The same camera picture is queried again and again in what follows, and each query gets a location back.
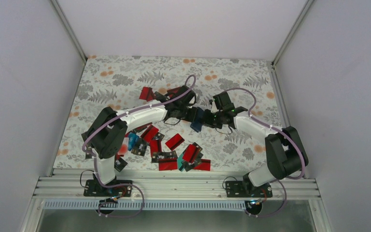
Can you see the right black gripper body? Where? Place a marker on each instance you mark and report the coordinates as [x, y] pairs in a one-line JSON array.
[[214, 121]]

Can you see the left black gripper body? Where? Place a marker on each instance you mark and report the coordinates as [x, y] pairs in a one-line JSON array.
[[180, 115]]

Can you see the blue card holder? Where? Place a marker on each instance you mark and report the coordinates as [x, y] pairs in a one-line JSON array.
[[197, 123]]

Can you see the red card front edge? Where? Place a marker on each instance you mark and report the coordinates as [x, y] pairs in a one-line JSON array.
[[167, 164]]

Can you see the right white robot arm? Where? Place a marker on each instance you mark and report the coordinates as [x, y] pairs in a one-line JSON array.
[[285, 153]]

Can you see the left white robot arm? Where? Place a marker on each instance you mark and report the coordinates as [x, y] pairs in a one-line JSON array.
[[105, 136]]

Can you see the red black stripe card far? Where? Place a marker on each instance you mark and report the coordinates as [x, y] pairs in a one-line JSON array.
[[172, 91]]

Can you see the red card centre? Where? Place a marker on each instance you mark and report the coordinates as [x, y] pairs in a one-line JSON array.
[[174, 142]]

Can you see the red card left cluster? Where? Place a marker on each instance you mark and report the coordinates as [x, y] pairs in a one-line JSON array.
[[149, 133]]

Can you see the red card cluster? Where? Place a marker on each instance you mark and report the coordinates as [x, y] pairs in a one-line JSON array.
[[149, 133], [191, 152]]

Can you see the red card far left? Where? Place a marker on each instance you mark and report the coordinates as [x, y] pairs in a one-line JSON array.
[[147, 94]]

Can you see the black VIP card front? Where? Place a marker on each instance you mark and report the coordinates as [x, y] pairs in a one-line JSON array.
[[157, 156]]

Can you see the red card right cluster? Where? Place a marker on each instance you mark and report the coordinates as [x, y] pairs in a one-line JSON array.
[[191, 152]]

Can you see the teal card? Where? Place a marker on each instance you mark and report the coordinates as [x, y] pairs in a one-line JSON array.
[[181, 163]]

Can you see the blue card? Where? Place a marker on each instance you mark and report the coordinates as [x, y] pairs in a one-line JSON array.
[[132, 140]]

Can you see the red card front right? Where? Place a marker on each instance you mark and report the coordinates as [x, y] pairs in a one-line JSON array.
[[202, 165]]

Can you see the white red spot card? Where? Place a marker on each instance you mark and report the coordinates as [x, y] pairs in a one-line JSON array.
[[124, 147]]

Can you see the black card near base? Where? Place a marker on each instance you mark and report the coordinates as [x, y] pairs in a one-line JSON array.
[[120, 164]]

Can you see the floral table mat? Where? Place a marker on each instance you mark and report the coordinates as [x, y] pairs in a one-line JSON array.
[[117, 82]]

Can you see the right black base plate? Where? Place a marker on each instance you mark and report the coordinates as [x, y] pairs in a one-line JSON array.
[[240, 189]]

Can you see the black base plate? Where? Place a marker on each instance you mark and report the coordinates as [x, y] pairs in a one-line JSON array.
[[94, 189], [240, 189]]

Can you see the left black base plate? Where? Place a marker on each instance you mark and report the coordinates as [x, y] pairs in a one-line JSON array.
[[94, 189]]

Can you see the grey perforated cable duct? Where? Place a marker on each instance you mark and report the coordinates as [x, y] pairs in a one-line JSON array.
[[92, 204]]

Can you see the aluminium rail frame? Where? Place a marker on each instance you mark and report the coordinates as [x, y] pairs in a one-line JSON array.
[[168, 185]]

